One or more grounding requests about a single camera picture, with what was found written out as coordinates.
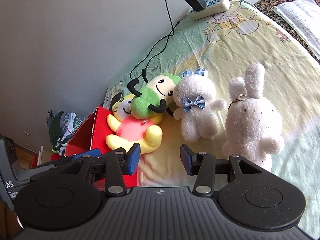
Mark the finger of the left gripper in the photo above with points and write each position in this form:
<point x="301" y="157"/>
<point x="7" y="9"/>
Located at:
<point x="89" y="154"/>

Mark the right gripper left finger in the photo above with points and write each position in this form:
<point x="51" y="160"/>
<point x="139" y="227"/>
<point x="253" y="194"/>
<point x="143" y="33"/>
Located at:
<point x="120" y="163"/>

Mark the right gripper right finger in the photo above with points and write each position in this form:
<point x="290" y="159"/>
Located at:
<point x="202" y="165"/>

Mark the yellow tiger plush toy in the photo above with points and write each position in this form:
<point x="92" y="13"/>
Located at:
<point x="129" y="130"/>

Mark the white bunny with chain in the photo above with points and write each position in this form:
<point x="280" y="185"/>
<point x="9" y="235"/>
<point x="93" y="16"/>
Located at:
<point x="253" y="124"/>

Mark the white bunny with blue bow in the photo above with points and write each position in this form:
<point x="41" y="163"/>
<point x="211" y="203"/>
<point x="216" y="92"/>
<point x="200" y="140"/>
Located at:
<point x="195" y="96"/>

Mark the green bee plush toy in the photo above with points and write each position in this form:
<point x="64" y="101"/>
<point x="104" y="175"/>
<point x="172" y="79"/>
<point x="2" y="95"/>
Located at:
<point x="154" y="97"/>

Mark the red cardboard box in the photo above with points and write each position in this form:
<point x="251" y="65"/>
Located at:
<point x="90" y="135"/>

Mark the pile of folded clothes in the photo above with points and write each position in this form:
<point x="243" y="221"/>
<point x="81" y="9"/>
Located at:
<point x="61" y="126"/>

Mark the black smartphone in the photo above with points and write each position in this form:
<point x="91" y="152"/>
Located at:
<point x="115" y="99"/>

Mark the white power strip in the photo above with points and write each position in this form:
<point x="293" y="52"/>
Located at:
<point x="212" y="7"/>

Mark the black charger adapter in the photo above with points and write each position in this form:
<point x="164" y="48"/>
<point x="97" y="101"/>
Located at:
<point x="197" y="5"/>

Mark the stack of printed papers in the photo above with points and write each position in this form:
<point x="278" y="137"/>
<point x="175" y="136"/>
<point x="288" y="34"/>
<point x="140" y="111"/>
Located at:
<point x="303" y="17"/>

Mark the floral covered side table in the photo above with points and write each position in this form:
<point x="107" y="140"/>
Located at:
<point x="267" y="6"/>

